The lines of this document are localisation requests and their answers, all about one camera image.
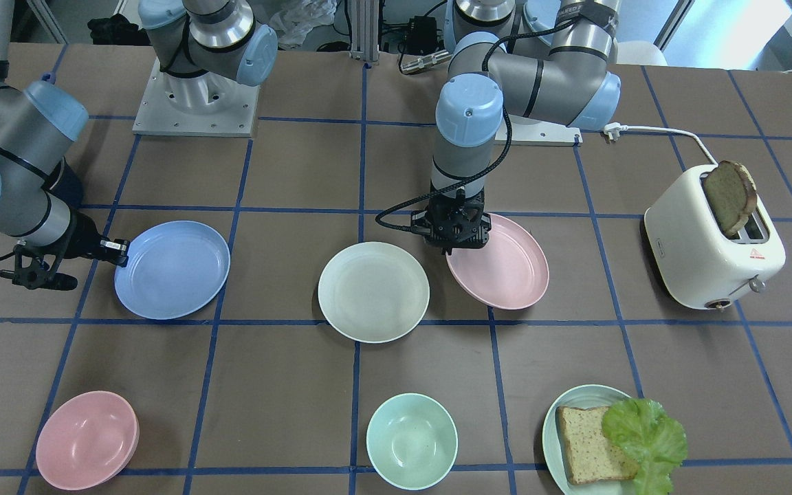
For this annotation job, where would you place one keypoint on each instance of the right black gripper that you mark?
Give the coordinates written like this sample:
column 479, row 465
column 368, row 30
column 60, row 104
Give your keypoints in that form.
column 84, row 236

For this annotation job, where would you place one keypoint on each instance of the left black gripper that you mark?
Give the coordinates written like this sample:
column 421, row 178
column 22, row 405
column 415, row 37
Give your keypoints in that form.
column 484, row 225

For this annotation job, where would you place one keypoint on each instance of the pink plate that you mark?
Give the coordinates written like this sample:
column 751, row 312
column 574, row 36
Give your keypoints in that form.
column 510, row 272

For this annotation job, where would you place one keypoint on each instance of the blue plate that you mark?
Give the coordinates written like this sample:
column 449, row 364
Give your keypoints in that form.
column 173, row 270

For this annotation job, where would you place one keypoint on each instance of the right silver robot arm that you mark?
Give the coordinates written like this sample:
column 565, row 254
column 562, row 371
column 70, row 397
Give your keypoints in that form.
column 208, row 41

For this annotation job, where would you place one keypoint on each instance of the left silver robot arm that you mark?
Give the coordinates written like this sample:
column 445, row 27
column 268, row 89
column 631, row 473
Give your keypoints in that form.
column 504, row 65

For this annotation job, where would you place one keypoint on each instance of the white plate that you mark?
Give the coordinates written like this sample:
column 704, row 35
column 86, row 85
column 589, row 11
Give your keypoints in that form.
column 373, row 292

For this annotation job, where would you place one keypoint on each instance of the pink bowl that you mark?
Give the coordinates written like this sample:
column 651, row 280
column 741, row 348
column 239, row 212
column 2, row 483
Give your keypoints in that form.
column 87, row 441

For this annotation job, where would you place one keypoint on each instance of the green plate with sandwich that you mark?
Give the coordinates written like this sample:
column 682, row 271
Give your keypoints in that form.
column 583, row 396

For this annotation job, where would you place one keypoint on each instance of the green bowl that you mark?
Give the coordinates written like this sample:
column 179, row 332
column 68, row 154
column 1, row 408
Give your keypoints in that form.
column 412, row 441

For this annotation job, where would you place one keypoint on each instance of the white toaster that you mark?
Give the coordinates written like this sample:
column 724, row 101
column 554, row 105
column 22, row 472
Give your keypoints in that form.
column 700, row 266

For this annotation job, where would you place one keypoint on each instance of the bread slice on plate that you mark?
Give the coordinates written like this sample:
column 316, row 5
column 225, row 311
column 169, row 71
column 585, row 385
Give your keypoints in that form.
column 590, row 456

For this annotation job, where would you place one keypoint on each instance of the green lettuce leaf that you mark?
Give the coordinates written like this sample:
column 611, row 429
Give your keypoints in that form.
column 642, row 429

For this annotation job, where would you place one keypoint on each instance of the toast slice in toaster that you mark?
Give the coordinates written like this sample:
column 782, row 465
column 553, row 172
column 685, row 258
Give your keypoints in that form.
column 731, row 195

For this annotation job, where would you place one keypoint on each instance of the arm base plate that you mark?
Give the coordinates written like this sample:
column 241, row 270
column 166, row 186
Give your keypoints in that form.
column 206, row 106
column 526, row 131

